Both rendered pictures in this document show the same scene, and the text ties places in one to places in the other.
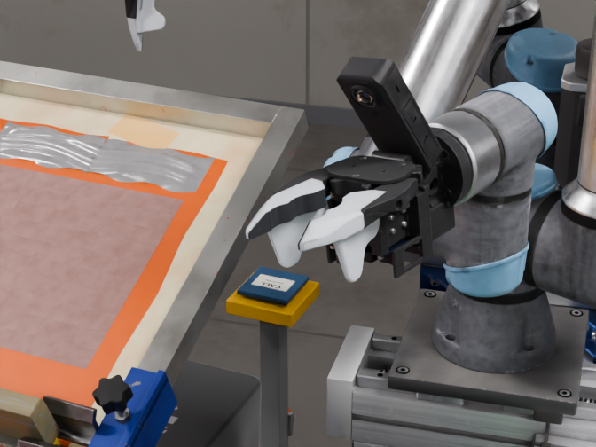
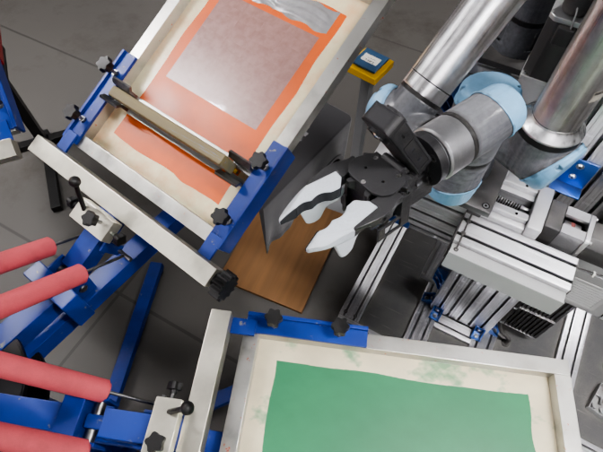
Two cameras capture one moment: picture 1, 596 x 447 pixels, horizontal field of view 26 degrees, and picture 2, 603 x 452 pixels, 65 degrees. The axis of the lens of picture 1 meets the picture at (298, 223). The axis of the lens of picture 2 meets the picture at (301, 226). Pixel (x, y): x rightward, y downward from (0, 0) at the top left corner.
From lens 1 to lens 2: 0.59 m
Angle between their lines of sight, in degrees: 33
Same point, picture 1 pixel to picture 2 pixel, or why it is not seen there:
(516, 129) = (493, 134)
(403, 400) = not seen: hidden behind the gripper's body
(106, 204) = (280, 32)
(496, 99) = (485, 108)
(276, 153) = (371, 20)
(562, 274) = (504, 158)
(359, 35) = not seen: outside the picture
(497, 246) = (458, 186)
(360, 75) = (376, 125)
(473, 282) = (440, 198)
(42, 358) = (236, 118)
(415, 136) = (411, 160)
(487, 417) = not seen: hidden behind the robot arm
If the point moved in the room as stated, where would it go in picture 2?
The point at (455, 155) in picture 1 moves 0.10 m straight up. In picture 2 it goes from (440, 162) to (464, 100)
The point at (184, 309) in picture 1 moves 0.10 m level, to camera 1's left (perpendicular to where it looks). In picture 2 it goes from (304, 111) to (266, 104)
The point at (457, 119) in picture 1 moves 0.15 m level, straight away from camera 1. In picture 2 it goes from (450, 129) to (474, 54)
